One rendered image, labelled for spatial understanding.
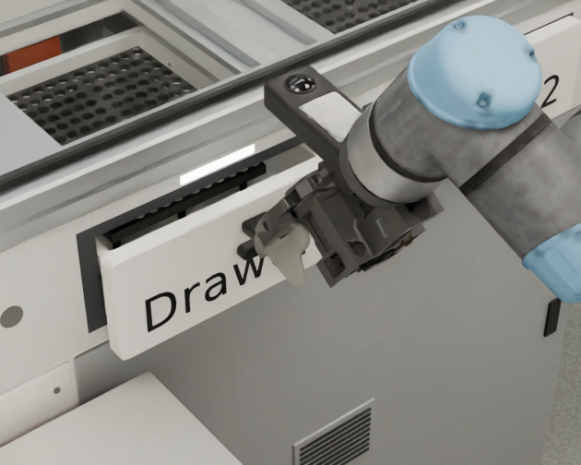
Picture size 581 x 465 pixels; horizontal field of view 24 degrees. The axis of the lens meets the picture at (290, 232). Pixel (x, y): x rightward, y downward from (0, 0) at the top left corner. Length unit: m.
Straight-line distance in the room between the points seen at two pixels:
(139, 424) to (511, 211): 0.46
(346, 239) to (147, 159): 0.21
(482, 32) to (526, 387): 1.01
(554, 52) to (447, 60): 0.61
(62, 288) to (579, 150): 0.48
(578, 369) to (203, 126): 1.34
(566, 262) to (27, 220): 0.45
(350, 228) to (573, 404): 1.35
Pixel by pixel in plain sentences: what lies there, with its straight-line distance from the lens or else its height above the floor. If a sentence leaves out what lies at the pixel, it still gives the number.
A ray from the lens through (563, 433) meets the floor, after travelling 2.27.
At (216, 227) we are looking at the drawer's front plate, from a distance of 1.15.
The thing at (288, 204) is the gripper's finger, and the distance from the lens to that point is 1.03.
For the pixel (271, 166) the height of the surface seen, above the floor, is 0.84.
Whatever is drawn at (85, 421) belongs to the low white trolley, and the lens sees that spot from 1.21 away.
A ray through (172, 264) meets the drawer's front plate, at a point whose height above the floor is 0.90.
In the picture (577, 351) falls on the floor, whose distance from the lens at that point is 2.42.
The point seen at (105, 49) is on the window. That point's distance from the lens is 1.09.
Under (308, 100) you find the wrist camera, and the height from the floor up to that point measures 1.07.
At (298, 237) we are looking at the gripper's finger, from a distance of 1.07.
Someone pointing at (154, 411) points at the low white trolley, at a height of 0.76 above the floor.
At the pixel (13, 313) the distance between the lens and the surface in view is 1.15.
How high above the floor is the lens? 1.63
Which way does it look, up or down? 39 degrees down
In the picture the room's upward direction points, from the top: straight up
